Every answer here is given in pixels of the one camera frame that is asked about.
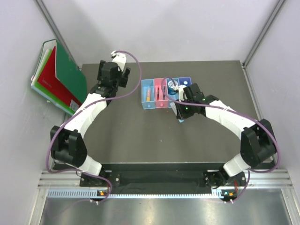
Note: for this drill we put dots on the blue pen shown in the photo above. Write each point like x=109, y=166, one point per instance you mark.
x=164, y=91

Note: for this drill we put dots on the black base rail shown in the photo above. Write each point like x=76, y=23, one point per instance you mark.
x=167, y=178

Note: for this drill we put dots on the slotted cable duct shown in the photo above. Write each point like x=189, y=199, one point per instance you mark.
x=99, y=194

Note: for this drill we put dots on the round blue tape tin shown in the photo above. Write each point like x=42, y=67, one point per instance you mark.
x=172, y=86

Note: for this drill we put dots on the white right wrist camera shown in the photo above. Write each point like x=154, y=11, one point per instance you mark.
x=181, y=93

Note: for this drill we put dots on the red folder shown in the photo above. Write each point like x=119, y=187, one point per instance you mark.
x=55, y=89

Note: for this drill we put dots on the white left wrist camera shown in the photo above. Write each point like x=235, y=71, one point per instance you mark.
x=119, y=58

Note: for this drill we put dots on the orange pink highlighter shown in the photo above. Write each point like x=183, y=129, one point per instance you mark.
x=148, y=96

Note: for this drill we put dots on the light blue drawer bin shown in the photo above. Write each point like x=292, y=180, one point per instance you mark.
x=145, y=84

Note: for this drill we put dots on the green folder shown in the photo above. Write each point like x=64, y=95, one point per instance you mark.
x=69, y=74

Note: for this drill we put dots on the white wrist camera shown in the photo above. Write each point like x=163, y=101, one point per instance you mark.
x=119, y=58
x=181, y=93

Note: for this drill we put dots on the pink drawer bin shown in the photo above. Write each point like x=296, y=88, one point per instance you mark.
x=162, y=103

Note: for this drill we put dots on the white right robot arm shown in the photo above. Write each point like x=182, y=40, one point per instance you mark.
x=256, y=138

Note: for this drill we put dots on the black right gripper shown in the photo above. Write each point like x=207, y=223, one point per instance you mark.
x=181, y=114

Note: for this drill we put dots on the purple drawer bin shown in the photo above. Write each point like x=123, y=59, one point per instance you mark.
x=182, y=79

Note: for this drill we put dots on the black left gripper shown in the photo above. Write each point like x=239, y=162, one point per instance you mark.
x=123, y=76

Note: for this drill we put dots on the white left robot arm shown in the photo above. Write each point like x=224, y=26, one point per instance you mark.
x=68, y=146

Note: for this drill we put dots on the blue white highlighter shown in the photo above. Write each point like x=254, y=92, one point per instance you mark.
x=180, y=120

